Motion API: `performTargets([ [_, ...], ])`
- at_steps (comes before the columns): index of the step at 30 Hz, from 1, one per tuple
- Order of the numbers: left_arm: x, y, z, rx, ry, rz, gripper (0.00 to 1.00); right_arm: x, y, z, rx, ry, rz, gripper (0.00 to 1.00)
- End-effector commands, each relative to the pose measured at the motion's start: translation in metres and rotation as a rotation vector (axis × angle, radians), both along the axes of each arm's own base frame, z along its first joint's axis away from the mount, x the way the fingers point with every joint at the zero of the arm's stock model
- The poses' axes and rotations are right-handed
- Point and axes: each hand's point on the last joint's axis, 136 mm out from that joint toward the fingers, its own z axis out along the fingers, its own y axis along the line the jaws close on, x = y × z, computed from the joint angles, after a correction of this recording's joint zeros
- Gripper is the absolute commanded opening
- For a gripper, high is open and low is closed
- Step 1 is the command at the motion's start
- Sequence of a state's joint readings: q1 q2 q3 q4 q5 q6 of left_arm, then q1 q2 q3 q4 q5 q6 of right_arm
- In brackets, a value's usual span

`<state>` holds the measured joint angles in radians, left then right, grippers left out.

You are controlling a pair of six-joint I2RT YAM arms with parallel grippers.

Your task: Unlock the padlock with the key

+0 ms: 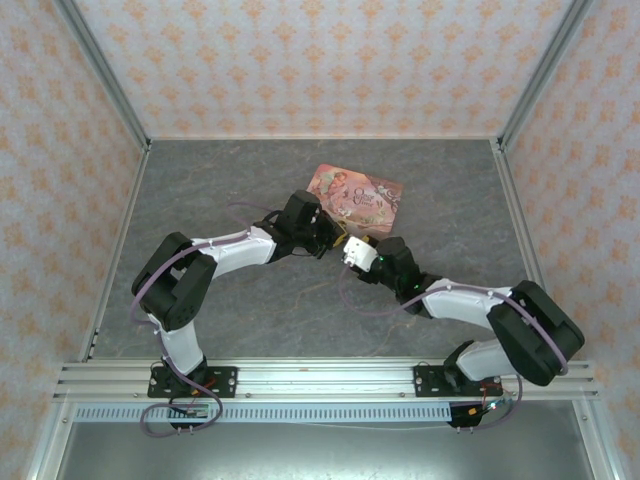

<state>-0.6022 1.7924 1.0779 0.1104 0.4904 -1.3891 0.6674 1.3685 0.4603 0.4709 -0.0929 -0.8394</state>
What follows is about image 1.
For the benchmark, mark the aluminium side rail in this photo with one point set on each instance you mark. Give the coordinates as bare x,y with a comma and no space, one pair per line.
117,250
515,200

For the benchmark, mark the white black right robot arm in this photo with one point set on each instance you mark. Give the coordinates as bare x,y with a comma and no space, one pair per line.
465,302

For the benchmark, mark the grey metal plate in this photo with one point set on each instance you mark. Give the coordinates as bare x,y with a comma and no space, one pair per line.
325,450

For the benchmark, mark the pink printed tin box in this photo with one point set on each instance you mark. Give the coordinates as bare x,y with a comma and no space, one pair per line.
360,197

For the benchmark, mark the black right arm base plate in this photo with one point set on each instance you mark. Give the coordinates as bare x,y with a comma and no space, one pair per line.
425,380

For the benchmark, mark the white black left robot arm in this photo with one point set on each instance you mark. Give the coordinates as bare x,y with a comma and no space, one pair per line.
185,345

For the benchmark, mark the aluminium frame post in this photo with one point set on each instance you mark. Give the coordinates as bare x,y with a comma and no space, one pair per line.
50,440
595,440
545,70
107,75

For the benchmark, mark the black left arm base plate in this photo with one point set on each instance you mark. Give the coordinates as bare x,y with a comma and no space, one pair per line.
225,380

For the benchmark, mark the aluminium mounting rail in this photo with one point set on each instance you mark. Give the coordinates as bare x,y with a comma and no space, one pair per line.
325,380

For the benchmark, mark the small circuit board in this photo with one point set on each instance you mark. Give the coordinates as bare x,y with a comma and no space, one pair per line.
492,406
192,411

